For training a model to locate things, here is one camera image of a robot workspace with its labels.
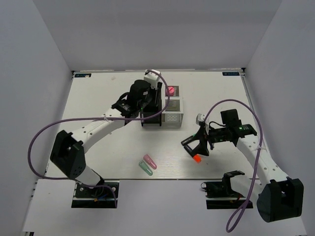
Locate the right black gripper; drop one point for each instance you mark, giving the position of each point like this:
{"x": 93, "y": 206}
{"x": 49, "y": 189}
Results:
{"x": 202, "y": 148}

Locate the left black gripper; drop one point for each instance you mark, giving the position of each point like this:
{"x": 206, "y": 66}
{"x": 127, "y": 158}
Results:
{"x": 151, "y": 89}

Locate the green cap black highlighter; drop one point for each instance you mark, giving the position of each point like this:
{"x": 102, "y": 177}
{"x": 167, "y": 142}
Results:
{"x": 188, "y": 140}

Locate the orange cap black highlighter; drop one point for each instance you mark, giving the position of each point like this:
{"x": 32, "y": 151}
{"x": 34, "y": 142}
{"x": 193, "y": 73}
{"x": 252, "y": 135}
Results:
{"x": 196, "y": 157}

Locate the pink patterned glue stick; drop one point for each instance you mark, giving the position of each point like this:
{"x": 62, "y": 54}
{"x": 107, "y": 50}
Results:
{"x": 169, "y": 91}

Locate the pink eraser capsule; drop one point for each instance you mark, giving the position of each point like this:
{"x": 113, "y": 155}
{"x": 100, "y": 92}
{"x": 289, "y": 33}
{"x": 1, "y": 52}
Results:
{"x": 150, "y": 161}

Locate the green eraser capsule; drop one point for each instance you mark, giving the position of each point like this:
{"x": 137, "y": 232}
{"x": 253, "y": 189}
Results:
{"x": 145, "y": 168}

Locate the pink cap black highlighter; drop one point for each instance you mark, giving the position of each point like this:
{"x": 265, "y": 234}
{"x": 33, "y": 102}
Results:
{"x": 158, "y": 96}

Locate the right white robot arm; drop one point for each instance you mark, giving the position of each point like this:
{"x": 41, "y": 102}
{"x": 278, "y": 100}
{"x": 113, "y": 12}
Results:
{"x": 277, "y": 196}

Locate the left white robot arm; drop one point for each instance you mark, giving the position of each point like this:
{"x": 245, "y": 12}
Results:
{"x": 68, "y": 152}

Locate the black two-slot container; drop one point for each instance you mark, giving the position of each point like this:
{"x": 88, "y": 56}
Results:
{"x": 151, "y": 115}

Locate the white two-slot container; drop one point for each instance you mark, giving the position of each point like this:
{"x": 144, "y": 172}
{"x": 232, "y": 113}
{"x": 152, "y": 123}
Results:
{"x": 172, "y": 116}

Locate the left blue table label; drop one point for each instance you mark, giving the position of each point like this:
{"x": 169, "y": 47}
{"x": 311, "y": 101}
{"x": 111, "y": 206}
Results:
{"x": 82, "y": 75}

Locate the blue table label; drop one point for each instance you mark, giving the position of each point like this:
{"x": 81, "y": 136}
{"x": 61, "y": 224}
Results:
{"x": 82, "y": 75}
{"x": 230, "y": 73}

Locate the right blue table label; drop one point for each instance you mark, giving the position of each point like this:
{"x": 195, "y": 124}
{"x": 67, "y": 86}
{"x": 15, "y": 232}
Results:
{"x": 230, "y": 73}

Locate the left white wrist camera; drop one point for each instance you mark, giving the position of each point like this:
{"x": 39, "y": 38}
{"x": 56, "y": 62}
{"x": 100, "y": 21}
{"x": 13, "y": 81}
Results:
{"x": 152, "y": 77}

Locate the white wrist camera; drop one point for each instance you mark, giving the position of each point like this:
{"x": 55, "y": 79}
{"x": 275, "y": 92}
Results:
{"x": 152, "y": 77}
{"x": 201, "y": 118}

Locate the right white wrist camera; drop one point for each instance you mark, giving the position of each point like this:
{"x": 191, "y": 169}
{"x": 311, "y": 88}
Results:
{"x": 201, "y": 118}

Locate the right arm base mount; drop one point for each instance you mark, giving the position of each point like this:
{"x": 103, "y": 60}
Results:
{"x": 228, "y": 192}

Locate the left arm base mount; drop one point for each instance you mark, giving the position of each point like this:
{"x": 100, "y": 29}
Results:
{"x": 84, "y": 197}

